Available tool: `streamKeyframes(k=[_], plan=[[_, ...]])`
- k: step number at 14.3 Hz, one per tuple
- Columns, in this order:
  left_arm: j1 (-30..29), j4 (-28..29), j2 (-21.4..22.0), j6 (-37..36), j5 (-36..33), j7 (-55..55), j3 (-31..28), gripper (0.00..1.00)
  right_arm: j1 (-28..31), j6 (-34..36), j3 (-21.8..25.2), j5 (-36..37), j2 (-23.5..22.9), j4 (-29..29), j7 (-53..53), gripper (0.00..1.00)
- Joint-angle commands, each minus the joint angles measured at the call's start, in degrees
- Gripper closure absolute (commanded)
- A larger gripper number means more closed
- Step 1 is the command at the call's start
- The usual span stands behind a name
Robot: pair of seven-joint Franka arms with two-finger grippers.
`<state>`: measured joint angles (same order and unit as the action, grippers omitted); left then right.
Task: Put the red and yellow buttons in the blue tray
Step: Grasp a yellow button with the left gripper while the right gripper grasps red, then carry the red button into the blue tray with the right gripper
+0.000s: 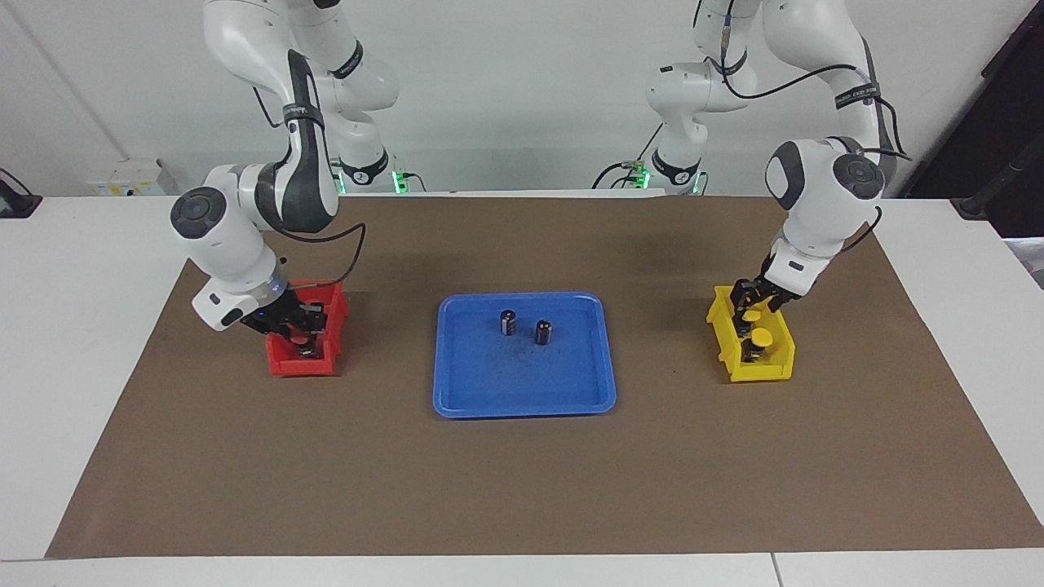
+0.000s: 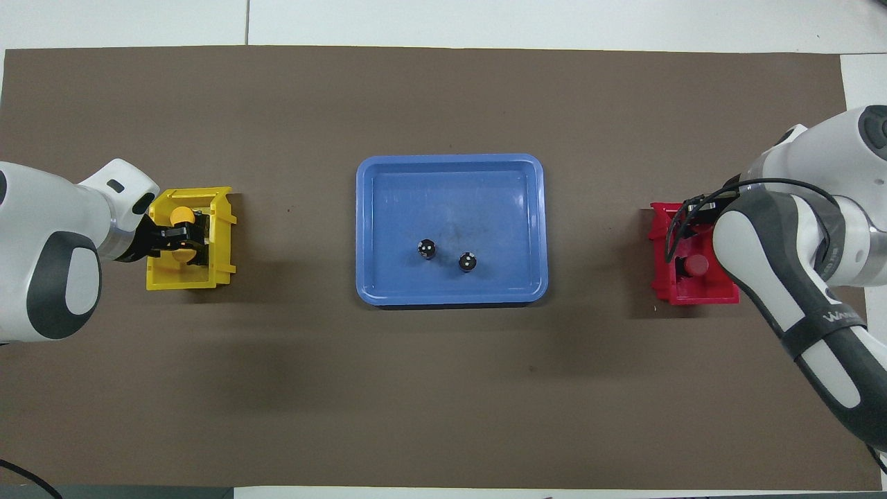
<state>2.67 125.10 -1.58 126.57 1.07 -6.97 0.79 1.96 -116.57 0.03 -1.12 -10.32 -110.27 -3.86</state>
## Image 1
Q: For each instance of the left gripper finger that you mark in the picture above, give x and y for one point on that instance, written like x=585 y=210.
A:
x=739 y=316
x=773 y=306

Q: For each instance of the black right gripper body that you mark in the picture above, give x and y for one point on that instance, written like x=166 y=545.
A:
x=285 y=314

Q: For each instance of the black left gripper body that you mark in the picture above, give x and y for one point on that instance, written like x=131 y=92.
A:
x=763 y=285

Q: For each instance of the red push button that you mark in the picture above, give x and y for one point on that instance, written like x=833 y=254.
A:
x=300 y=336

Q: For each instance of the yellow push button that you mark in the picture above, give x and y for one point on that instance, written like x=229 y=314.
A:
x=762 y=337
x=754 y=315

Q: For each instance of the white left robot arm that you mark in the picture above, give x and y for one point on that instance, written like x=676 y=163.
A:
x=824 y=212

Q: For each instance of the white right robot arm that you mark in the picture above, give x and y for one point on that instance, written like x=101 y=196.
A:
x=236 y=244

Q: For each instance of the blue plastic tray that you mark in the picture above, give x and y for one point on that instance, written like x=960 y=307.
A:
x=489 y=383

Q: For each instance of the red plastic bin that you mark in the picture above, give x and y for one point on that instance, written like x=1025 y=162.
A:
x=281 y=364

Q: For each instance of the yellow plastic bin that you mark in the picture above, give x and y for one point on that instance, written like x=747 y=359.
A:
x=775 y=372

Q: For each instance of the green lit base connector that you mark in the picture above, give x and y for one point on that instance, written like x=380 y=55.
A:
x=643 y=175
x=400 y=181

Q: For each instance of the black cylindrical capacitor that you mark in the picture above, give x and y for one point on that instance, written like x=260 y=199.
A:
x=508 y=322
x=544 y=332

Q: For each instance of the beige box with yellow labels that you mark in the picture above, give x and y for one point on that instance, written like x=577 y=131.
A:
x=130 y=179

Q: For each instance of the black stand pole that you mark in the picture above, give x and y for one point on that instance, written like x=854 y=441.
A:
x=999 y=183

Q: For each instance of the brown paper mat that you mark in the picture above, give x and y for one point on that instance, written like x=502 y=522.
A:
x=522 y=489

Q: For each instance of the grey plastic cover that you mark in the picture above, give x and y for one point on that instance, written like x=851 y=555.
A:
x=1029 y=261

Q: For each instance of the black table clamp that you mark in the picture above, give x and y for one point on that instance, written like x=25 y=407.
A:
x=16 y=202

